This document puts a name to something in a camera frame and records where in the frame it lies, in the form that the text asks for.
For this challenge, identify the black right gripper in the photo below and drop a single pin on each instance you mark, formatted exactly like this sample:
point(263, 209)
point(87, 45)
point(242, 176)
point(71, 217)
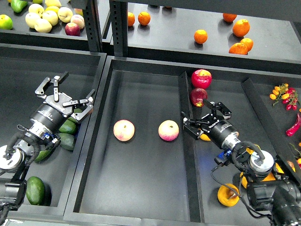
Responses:
point(215, 125)

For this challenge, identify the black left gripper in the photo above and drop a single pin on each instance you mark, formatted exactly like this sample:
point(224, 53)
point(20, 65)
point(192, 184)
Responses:
point(55, 109)

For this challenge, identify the dark green avocado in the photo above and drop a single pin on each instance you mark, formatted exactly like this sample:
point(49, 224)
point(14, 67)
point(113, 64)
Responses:
point(35, 191)

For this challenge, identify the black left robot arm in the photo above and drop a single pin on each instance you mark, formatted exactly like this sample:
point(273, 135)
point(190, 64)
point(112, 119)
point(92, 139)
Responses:
point(25, 145)

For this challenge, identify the green avocado top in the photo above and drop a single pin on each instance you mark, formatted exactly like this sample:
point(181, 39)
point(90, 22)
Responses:
point(76, 112)

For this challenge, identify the green avocado middle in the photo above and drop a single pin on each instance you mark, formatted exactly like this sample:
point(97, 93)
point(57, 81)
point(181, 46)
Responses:
point(68, 127)

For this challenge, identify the green avocado lower right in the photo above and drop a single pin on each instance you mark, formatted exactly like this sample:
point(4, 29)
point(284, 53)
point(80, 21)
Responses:
point(67, 141)

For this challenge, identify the light green avocado front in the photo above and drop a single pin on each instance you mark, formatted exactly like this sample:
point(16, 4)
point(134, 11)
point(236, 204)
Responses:
point(43, 155)

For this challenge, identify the pale yellow pear front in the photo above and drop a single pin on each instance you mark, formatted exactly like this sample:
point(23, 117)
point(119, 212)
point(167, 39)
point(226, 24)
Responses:
point(42, 26)

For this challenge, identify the pale yellow pear centre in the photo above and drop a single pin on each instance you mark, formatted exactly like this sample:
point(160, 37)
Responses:
point(50, 16)

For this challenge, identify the pale yellow pear left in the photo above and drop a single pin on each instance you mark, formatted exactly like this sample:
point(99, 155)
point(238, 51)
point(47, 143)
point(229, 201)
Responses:
point(31, 19)

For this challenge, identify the dark red apple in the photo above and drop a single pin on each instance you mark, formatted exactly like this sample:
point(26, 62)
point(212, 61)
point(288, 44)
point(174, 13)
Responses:
point(197, 96)

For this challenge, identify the pink peach right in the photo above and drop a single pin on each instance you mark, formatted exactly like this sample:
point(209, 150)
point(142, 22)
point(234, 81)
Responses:
point(168, 130)

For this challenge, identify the pink peach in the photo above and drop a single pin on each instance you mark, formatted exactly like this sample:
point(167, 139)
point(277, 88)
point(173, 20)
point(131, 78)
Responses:
point(168, 130)
point(123, 130)

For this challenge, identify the bright red apple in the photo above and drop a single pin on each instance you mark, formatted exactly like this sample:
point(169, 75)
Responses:
point(201, 78)

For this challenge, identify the black left tray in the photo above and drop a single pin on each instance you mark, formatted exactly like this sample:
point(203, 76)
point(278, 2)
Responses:
point(22, 69)

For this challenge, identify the black tray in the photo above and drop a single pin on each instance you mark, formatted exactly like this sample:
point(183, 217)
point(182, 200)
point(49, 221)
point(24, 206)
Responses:
point(147, 181)
point(22, 69)

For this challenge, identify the pink peach left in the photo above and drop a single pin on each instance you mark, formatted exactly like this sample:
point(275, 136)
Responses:
point(123, 130)

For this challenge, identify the red apple on shelf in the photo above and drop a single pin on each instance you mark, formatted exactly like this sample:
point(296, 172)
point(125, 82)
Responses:
point(72, 29)

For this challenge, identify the black divider right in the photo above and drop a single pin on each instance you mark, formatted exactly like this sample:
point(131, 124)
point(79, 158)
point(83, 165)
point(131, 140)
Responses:
point(278, 140)

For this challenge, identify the orange front right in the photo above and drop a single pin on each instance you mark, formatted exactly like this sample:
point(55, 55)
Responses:
point(239, 48)

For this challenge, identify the red chili pepper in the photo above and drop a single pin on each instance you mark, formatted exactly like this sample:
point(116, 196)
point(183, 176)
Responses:
point(294, 128)

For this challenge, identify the cherry tomato bunch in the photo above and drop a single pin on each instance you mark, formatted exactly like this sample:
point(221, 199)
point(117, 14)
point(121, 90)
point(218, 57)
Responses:
point(286, 95)

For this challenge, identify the orange shelf centre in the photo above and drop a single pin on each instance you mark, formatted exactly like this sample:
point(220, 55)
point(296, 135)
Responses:
point(200, 36)

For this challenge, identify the pale peach on shelf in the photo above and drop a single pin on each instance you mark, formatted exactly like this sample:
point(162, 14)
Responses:
point(79, 20)

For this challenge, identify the orange right small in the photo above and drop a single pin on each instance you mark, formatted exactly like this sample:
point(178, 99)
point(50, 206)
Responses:
point(248, 42)

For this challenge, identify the black centre tray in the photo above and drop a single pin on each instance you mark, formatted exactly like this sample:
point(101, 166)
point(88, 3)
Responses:
point(147, 181)

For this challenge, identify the yellow lemon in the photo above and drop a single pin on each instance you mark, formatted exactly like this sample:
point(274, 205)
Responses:
point(52, 8)

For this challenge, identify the green apple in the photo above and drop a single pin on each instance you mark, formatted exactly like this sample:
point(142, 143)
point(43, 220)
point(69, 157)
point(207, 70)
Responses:
point(6, 22)

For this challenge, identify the black shelf post left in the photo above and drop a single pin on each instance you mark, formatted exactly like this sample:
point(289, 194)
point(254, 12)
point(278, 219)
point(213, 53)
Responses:
point(92, 23)

